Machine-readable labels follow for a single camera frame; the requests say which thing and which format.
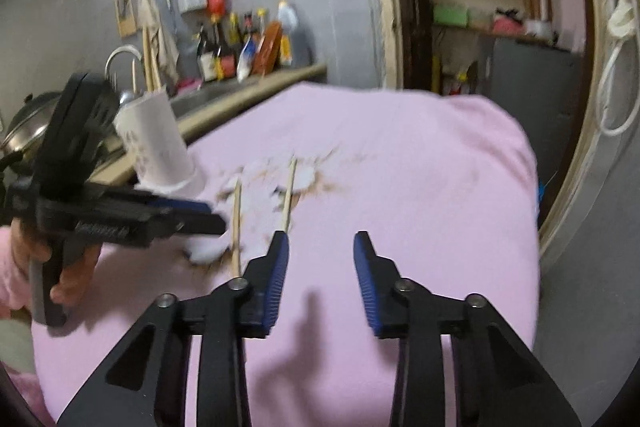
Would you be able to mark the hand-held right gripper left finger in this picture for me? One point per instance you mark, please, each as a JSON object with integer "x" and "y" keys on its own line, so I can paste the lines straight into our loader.
{"x": 275, "y": 287}

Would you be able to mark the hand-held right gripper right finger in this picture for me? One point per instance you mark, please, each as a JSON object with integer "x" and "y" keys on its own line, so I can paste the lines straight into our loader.
{"x": 370, "y": 287}

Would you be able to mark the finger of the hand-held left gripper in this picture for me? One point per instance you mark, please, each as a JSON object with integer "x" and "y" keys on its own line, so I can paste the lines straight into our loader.
{"x": 190, "y": 206}
{"x": 200, "y": 224}

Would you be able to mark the wooden chopstick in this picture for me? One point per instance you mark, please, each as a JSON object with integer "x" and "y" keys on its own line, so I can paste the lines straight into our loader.
{"x": 236, "y": 227}
{"x": 133, "y": 77}
{"x": 147, "y": 67}
{"x": 289, "y": 192}

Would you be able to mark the white printed cup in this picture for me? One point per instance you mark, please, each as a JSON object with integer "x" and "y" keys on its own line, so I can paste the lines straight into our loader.
{"x": 160, "y": 142}

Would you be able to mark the person's left forearm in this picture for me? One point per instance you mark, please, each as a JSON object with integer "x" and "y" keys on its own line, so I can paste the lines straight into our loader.
{"x": 10, "y": 277}

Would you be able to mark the person's left hand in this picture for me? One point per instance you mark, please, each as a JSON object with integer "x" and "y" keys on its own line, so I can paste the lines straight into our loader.
{"x": 75, "y": 279}

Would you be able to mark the metal lidded pot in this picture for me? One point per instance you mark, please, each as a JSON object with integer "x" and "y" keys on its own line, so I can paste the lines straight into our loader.
{"x": 25, "y": 127}

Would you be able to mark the metal sink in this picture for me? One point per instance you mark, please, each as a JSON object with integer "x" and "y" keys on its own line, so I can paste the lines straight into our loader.
{"x": 210, "y": 97}

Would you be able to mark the curved metal faucet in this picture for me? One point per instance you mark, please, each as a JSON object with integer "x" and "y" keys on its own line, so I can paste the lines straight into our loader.
{"x": 122, "y": 48}

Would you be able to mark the pink sponge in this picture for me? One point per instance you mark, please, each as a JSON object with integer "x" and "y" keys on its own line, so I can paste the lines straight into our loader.
{"x": 189, "y": 83}

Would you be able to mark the pink printed blanket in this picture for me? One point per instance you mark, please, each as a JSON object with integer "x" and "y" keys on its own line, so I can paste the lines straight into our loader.
{"x": 400, "y": 157}

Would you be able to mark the hanging cream towel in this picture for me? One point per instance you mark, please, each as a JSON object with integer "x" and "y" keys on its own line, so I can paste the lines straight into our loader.
{"x": 167, "y": 42}

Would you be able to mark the dark red label bottle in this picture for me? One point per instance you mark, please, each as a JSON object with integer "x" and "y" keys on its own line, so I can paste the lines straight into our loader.
{"x": 225, "y": 57}

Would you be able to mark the white blue packet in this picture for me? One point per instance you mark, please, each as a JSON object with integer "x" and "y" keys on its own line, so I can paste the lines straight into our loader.
{"x": 247, "y": 59}

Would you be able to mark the kitchen counter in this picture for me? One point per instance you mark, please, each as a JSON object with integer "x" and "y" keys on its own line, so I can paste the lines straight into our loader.
{"x": 300, "y": 74}

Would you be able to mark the yellow label sauce bottle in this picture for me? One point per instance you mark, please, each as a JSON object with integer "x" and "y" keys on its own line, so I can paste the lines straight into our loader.
{"x": 234, "y": 32}

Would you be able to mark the small dark sauce bottle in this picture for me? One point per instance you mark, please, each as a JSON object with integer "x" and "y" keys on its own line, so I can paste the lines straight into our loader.
{"x": 248, "y": 32}

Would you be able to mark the blue plastic item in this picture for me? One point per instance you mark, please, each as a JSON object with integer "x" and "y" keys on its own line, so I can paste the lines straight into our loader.
{"x": 541, "y": 194}

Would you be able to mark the grey cabinet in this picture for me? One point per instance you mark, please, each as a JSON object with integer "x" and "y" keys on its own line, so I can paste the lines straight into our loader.
{"x": 535, "y": 97}

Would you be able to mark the green box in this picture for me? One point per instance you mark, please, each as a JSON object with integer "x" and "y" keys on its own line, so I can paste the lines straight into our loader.
{"x": 450, "y": 14}

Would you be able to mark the pink cloth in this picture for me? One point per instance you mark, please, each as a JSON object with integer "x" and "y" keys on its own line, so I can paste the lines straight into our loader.
{"x": 507, "y": 26}

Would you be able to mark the small metal pot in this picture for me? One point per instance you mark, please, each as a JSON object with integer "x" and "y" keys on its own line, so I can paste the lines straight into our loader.
{"x": 540, "y": 31}

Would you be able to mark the cream rubber glove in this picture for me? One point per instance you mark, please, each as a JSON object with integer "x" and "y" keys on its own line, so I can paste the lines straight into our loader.
{"x": 622, "y": 14}

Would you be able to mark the cream door frame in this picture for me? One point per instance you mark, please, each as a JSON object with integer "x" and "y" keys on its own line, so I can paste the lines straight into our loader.
{"x": 387, "y": 7}

